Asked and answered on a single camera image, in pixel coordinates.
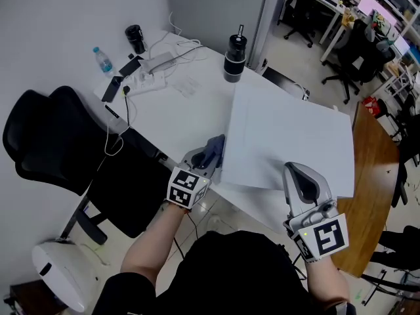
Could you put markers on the white round appliance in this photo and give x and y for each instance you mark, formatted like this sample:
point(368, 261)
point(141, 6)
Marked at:
point(62, 271)

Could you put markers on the clear plastic bag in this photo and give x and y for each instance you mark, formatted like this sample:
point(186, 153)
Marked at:
point(186, 85)

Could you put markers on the black office chair with jacket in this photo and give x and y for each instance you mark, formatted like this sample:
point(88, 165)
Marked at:
point(357, 54)

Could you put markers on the person's right forearm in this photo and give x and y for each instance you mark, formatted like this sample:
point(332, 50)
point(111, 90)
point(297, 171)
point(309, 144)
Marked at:
point(325, 281)

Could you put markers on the white rectangular adapter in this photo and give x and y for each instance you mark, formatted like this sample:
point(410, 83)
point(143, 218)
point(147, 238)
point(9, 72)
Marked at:
point(159, 61)

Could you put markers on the black mesh office chair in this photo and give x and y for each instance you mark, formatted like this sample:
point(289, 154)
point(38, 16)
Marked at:
point(65, 143)

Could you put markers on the wooden table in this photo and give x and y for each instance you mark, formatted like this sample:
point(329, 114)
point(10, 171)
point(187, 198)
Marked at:
point(370, 182)

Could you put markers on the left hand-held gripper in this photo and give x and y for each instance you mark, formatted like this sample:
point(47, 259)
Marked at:
point(187, 189)

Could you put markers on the person's torso in black clothing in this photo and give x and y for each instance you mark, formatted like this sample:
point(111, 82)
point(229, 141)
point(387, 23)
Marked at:
point(236, 274)

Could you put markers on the lit computer monitor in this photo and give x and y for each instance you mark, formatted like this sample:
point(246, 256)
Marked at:
point(402, 44)
point(370, 3)

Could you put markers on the dark blue cloth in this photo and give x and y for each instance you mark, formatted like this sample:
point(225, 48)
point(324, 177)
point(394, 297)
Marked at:
point(214, 145)

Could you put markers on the clear water bottle blue cap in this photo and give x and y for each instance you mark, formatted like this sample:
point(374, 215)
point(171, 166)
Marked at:
point(104, 62)

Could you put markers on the black smartphone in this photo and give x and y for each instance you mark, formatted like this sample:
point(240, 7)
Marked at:
point(130, 66)
point(112, 89)

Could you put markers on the black box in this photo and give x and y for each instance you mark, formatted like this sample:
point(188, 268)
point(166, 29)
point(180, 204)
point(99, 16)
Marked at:
point(282, 79)

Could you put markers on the person's white shoe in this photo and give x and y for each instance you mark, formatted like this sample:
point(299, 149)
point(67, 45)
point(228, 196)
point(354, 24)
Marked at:
point(215, 223)

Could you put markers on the red bag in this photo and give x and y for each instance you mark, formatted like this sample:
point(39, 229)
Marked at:
point(370, 105)

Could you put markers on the black floor stand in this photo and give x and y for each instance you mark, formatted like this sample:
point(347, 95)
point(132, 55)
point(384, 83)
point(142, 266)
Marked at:
point(390, 282)

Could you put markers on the black tumbler with white band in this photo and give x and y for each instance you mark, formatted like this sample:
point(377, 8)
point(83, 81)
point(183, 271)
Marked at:
point(234, 61)

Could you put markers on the small black bottle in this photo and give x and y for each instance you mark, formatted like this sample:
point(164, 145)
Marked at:
point(135, 39)

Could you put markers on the white power strip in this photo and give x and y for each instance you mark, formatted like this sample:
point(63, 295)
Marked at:
point(147, 84)

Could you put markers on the dark brown box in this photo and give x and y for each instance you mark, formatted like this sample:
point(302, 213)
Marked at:
point(29, 297)

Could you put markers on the white office desk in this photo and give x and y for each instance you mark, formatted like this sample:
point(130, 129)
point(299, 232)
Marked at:
point(331, 8)

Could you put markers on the large white board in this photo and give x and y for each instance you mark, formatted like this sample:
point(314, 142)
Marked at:
point(288, 136)

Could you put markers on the person's left forearm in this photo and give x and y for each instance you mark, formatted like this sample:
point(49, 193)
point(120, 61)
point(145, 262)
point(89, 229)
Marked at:
point(147, 248)

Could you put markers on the black trash bin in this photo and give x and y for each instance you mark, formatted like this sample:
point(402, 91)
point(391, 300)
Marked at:
point(384, 108)

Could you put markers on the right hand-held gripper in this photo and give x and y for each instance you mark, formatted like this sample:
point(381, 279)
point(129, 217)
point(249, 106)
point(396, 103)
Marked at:
point(328, 238)

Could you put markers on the grey flat power bank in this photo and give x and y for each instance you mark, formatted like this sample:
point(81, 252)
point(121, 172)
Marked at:
point(116, 120)

